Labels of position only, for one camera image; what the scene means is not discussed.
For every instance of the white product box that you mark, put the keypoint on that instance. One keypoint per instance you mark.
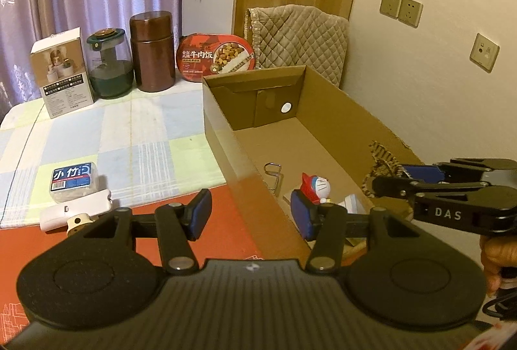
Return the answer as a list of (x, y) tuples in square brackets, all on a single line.
[(64, 75)]

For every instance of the beige round-port wall socket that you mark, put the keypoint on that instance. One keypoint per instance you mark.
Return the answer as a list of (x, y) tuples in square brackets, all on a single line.
[(484, 51)]

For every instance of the red printed cardboard mat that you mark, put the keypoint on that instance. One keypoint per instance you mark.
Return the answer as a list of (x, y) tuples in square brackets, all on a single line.
[(234, 220)]

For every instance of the beige plug adapter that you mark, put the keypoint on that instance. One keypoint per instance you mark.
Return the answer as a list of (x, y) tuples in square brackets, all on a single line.
[(76, 222)]

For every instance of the glass jar dark green lid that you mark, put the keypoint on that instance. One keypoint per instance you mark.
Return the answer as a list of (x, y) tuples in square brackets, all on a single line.
[(111, 71)]

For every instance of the brown cardboard box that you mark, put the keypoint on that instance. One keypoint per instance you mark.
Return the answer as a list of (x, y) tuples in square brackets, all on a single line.
[(323, 140)]

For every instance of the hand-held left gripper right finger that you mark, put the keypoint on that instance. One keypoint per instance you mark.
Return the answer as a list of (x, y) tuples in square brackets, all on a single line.
[(301, 214)]

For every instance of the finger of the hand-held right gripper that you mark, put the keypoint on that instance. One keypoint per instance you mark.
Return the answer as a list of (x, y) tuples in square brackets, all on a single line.
[(422, 172), (389, 186)]

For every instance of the brown cylindrical canister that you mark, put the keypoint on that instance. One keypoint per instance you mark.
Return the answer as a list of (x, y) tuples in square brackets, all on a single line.
[(153, 51)]

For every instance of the pastel checkered tablecloth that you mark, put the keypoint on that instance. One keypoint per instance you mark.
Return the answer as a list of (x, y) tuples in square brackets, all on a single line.
[(121, 140)]

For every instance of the beige quilted chair cover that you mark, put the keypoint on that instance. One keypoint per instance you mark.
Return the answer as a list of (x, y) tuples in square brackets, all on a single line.
[(303, 39)]

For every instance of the clear toothpick box blue label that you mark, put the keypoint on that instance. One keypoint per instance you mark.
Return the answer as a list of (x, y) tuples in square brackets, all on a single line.
[(70, 180)]

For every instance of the white remote control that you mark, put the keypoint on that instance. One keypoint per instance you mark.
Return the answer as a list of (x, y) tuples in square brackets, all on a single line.
[(56, 218)]

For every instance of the red cartoon figurine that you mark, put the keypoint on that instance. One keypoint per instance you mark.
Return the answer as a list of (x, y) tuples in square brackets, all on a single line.
[(317, 186)]

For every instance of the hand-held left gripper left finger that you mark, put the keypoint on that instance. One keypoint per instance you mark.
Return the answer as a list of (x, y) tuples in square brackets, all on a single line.
[(200, 212)]

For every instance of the person's right hand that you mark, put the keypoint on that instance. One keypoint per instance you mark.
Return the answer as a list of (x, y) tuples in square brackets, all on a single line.
[(494, 261)]

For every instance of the red instant meal package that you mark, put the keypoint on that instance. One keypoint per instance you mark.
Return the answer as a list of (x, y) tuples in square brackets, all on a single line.
[(214, 57)]

